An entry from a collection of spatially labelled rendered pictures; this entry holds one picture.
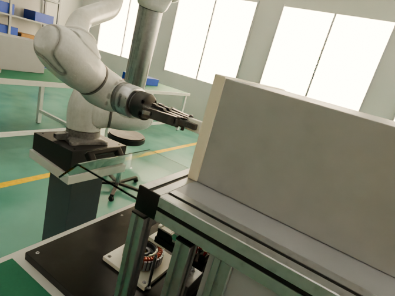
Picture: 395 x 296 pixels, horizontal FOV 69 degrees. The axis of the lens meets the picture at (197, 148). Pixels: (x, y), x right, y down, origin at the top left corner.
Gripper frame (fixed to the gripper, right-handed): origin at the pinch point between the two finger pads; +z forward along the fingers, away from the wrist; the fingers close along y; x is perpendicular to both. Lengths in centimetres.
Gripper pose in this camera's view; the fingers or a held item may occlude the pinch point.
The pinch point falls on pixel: (198, 127)
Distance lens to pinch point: 70.7
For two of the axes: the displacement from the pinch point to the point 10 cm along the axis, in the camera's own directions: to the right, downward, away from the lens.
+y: -5.0, 1.2, -8.6
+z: 8.3, 3.5, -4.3
